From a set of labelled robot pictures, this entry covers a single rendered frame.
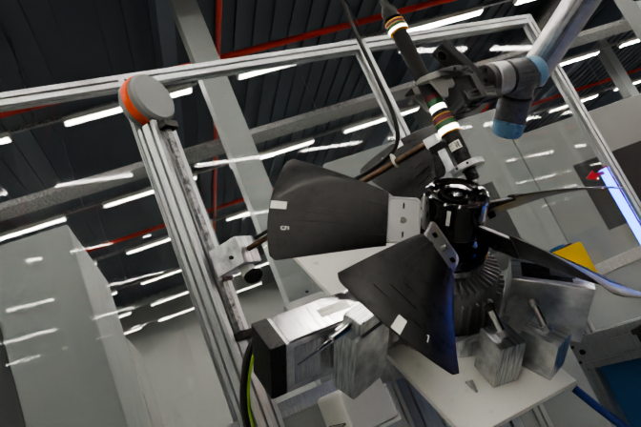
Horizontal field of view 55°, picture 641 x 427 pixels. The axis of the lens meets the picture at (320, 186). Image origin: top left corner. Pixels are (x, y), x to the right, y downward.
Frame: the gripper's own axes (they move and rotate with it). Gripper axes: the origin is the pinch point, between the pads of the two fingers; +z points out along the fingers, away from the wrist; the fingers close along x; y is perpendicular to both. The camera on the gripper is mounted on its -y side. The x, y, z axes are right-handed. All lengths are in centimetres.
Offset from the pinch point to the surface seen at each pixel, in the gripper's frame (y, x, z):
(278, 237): 20.3, 11.1, 36.3
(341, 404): 54, 50, 21
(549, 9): -406, 621, -894
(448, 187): 23.9, -3.8, 6.3
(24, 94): -54, 71, 68
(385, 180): 12.8, 18.6, 3.7
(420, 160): 12.8, 10.6, -1.3
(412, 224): 27.4, 2.5, 13.1
